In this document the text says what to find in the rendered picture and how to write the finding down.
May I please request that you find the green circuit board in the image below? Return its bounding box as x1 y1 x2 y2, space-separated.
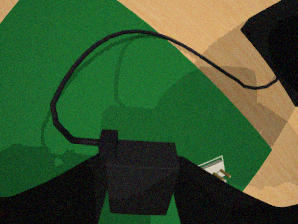
0 0 271 224

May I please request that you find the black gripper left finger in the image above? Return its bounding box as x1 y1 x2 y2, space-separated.
0 153 106 224

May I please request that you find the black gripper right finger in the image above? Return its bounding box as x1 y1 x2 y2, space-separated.
173 156 298 224

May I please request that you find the black cable with plug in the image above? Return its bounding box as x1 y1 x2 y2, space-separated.
51 30 282 216

